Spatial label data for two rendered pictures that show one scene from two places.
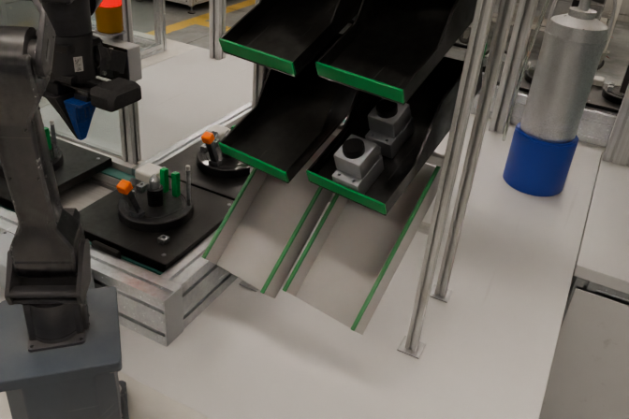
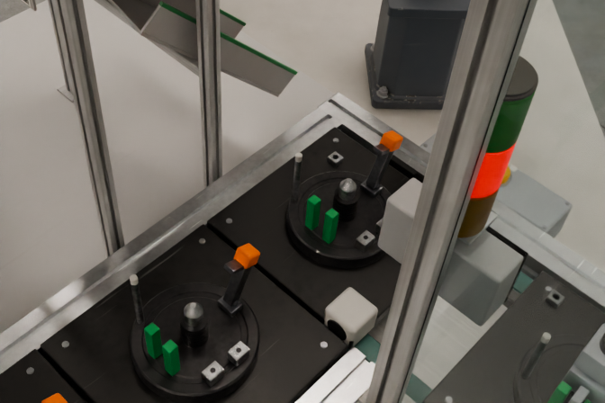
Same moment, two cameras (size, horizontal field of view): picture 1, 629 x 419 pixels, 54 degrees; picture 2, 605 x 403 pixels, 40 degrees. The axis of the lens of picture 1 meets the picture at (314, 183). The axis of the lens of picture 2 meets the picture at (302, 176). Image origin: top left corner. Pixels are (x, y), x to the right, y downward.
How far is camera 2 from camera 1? 1.68 m
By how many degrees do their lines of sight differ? 101
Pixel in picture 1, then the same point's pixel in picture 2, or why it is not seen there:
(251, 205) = (228, 70)
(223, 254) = (269, 88)
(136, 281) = (368, 120)
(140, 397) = (358, 97)
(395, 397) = (127, 53)
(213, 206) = (254, 221)
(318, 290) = not seen: hidden behind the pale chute
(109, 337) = not seen: outside the picture
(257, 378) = (248, 92)
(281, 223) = not seen: hidden behind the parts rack
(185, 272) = (311, 122)
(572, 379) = not seen: outside the picture
